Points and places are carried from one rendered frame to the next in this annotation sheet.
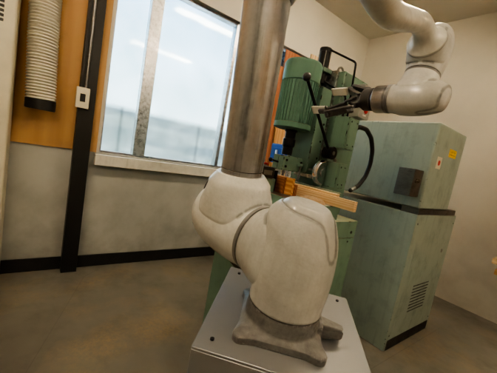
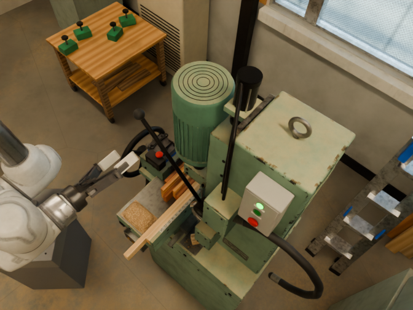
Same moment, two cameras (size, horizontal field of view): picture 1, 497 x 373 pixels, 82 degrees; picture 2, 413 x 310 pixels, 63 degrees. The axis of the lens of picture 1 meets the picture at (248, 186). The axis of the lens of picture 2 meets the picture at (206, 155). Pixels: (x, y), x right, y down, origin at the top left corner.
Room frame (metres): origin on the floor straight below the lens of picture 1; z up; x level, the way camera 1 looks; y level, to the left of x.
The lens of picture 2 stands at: (1.27, -0.80, 2.17)
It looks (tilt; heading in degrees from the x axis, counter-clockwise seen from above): 57 degrees down; 77
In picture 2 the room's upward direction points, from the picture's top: 5 degrees clockwise
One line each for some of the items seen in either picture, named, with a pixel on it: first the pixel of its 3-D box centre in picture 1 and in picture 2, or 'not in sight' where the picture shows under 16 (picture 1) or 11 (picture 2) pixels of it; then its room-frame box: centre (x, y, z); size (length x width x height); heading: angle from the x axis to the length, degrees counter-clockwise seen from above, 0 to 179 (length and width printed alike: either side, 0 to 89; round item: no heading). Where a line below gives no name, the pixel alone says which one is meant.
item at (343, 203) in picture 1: (299, 191); (177, 204); (1.30, -0.24, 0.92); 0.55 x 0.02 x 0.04; 41
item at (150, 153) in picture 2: (255, 169); (160, 151); (1.26, -0.02, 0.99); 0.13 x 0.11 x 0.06; 41
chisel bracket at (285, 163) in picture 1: (287, 164); (202, 173); (1.41, -0.17, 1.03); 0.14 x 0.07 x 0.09; 131
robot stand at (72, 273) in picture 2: not in sight; (46, 248); (0.58, -0.12, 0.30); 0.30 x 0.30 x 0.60; 83
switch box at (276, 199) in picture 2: (361, 103); (263, 205); (1.50, -0.49, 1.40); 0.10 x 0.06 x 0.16; 131
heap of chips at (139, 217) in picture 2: (310, 198); (138, 214); (1.15, -0.26, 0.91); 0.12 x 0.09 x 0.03; 131
